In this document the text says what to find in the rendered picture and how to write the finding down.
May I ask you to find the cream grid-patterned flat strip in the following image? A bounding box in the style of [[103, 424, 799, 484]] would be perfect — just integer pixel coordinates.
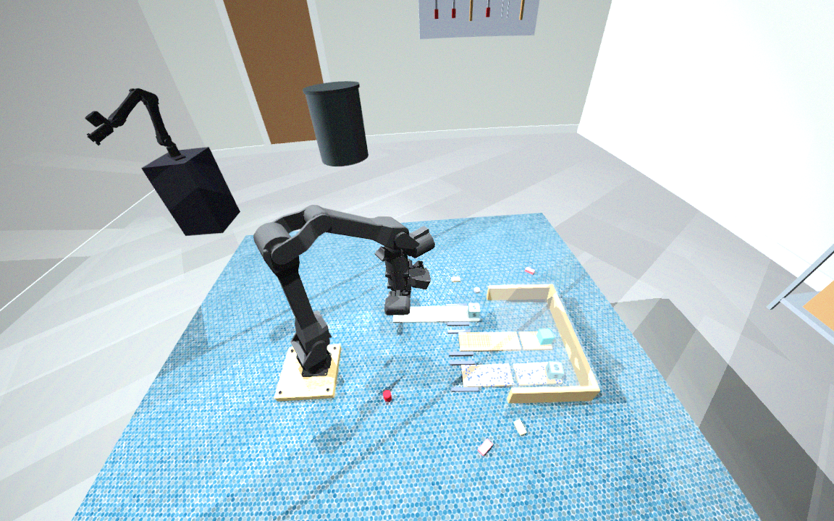
[[459, 332, 503, 352]]

